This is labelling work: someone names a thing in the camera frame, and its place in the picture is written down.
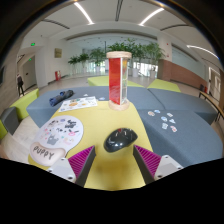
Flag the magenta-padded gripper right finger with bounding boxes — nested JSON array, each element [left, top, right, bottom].
[[132, 144, 184, 185]]

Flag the folded dark blue umbrella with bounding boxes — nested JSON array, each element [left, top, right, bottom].
[[49, 89, 75, 108]]

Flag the black computer mouse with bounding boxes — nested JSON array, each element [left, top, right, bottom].
[[103, 127, 139, 154]]

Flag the lime green bench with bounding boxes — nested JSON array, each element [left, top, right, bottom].
[[146, 78, 183, 94], [87, 75, 145, 89]]

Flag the white sticker sheet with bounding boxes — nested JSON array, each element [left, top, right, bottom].
[[58, 96, 99, 113]]

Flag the person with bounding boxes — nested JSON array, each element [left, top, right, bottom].
[[16, 73, 26, 97]]

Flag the dark wall screen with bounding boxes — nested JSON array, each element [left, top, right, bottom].
[[0, 65, 6, 86]]

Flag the green and grey armchair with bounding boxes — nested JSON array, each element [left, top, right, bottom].
[[0, 88, 40, 141]]

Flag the potted green plants group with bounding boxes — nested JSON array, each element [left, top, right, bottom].
[[67, 38, 167, 79]]

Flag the white puppy-print mouse pad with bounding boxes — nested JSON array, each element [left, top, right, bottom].
[[29, 115, 85, 168]]

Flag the wooden frame chair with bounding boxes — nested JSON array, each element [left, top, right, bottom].
[[198, 90, 224, 123]]

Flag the long grey upholstered bench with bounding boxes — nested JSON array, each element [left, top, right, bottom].
[[26, 85, 166, 129]]

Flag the red cylinder with wooden ends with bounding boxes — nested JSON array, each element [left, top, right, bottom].
[[105, 50, 133, 112]]

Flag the ceiling strip lights group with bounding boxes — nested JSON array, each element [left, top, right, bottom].
[[73, 1, 219, 59]]

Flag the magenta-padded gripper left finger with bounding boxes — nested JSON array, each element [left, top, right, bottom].
[[46, 145, 97, 188]]

